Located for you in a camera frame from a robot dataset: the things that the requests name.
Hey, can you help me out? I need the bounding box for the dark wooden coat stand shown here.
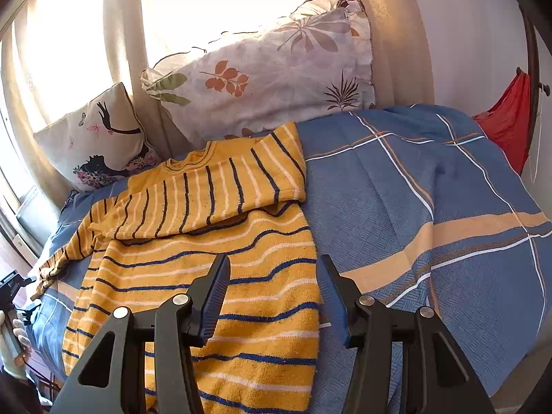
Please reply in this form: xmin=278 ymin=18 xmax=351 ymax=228
xmin=519 ymin=8 xmax=551 ymax=145

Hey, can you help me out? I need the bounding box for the red cloth bag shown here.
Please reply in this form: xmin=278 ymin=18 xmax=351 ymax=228
xmin=473 ymin=69 xmax=531 ymax=175

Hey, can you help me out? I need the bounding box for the floral leaf print pillow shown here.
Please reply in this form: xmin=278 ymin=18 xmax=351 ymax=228
xmin=140 ymin=0 xmax=376 ymax=147

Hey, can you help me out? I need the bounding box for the left hand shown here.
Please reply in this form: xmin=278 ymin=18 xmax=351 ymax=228
xmin=0 ymin=311 xmax=32 ymax=381

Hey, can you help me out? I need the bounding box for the beige window curtain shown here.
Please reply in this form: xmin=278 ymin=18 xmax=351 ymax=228
xmin=1 ymin=0 xmax=435 ymax=207

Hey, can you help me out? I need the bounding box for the yellow striped knit sweater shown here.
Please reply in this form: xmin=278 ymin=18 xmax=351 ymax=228
xmin=37 ymin=122 xmax=320 ymax=413

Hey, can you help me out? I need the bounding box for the lady silhouette print cushion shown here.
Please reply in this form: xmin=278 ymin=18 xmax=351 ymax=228
xmin=34 ymin=82 xmax=161 ymax=191

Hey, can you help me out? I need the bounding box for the blue plaid bed cover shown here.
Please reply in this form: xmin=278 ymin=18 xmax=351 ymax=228
xmin=30 ymin=105 xmax=551 ymax=413

